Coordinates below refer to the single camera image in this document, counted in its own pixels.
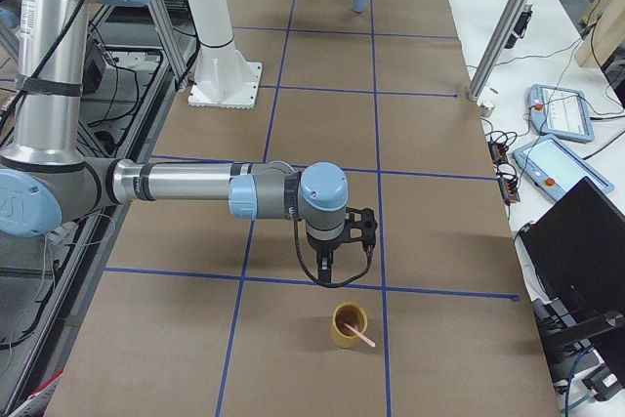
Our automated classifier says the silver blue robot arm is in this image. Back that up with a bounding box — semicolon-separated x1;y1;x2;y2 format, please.
1;0;354;288

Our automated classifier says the teach pendant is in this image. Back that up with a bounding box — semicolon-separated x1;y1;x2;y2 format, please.
527;84;595;144
513;135;614;201

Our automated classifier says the lower teach pendant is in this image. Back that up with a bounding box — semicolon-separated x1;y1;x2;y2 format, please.
513;135;614;201

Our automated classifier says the black power box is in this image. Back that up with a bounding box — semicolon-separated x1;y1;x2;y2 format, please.
83;48;106;94

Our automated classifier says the orange black connector block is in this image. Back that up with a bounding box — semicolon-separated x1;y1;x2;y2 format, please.
487;141;521;206

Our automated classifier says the black camera stand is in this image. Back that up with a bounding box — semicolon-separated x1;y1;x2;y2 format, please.
531;299;624;363

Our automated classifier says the small metal tin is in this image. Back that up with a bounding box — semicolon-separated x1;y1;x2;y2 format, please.
479;101;495;118

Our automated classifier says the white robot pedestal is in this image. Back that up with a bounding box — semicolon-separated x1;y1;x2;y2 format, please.
187;0;263;109

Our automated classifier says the yellow plastic cup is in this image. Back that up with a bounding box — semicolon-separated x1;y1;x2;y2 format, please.
330;302;368;349

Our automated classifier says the pink chopstick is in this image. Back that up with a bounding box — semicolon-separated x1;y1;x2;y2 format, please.
343;322;376;348

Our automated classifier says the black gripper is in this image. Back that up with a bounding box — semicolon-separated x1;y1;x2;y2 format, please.
307;233;341;283

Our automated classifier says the aluminium frame post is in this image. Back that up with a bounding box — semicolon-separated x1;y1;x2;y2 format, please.
467;0;527;103

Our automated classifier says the black camera cable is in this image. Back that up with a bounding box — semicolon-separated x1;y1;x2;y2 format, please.
291;219;375;289

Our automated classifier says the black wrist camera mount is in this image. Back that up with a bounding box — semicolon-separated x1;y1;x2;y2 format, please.
341;207;378;255

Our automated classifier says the black laptop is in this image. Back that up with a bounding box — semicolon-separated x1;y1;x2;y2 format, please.
521;177;624;379

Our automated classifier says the upper teach pendant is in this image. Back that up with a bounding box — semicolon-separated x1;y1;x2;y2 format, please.
527;84;595;144

